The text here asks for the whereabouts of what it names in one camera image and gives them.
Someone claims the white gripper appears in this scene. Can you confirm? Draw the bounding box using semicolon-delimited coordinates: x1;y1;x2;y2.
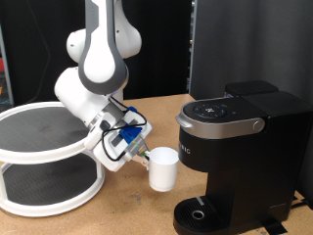
85;110;154;172

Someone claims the white mug green handle tape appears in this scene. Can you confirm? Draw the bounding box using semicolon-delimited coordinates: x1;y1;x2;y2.
143;146;180;193

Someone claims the black Keurig coffee machine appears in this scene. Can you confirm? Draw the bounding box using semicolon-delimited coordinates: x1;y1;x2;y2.
172;90;313;235

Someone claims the black curtain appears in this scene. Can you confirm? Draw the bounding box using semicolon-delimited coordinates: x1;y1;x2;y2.
0;0;194;109

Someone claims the white two-tier turntable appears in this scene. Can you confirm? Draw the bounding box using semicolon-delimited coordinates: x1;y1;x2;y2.
0;101;107;218

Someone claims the clear water tank black lid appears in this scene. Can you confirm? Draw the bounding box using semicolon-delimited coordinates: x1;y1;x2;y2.
224;80;280;99

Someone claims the black tape strip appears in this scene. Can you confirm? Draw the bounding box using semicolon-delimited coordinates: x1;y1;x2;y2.
260;217;289;235

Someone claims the dark grey partition panel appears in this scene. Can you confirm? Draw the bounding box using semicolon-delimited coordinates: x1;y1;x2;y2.
189;0;313;210

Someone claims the black camera cable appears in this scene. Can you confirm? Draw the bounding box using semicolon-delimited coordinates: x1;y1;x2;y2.
101;96;149;163

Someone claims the thin black hanging cable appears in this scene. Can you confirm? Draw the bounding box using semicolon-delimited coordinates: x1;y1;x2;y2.
6;0;52;109

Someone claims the black power cable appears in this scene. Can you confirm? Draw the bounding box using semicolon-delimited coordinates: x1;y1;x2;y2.
290;195;310;210

